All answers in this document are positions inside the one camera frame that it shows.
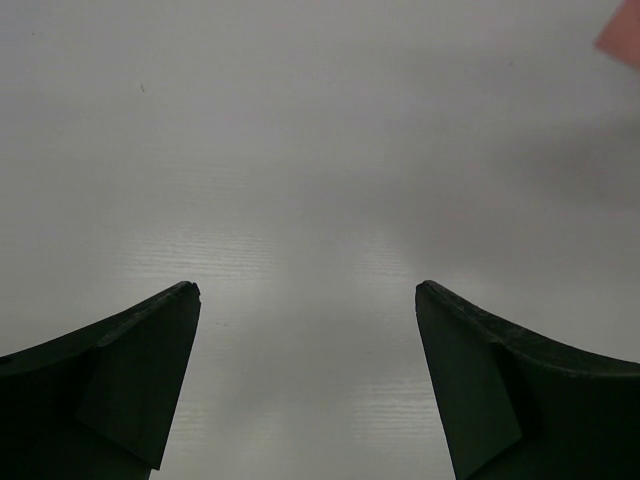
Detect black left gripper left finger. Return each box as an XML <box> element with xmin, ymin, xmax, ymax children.
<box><xmin>1</xmin><ymin>281</ymin><xmax>200</xmax><ymax>479</ymax></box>

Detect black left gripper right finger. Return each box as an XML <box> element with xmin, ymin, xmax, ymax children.
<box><xmin>415</xmin><ymin>280</ymin><xmax>639</xmax><ymax>479</ymax></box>

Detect pink t shirt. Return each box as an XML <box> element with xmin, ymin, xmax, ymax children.
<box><xmin>595</xmin><ymin>0</ymin><xmax>639</xmax><ymax>69</ymax></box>

